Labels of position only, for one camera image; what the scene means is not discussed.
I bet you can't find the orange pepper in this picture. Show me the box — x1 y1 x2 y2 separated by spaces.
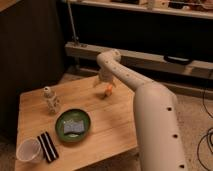
104 84 113 97

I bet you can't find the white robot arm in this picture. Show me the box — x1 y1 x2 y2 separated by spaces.
94 49 188 171

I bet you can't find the green round plate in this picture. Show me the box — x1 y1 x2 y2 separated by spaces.
55 109 91 142

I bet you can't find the metal stand pole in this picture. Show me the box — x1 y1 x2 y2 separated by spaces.
67 0 79 46

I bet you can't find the blue grey sponge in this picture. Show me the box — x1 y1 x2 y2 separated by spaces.
63 121 85 134

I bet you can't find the wooden shelf unit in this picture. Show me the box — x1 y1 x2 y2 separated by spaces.
65 0 213 78

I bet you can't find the clear plastic cup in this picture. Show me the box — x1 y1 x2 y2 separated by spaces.
16 138 43 163

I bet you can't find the black handle on shelf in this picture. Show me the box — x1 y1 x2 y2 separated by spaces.
164 56 193 65

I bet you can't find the black cable on floor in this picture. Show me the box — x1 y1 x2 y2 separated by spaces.
196 78 213 171

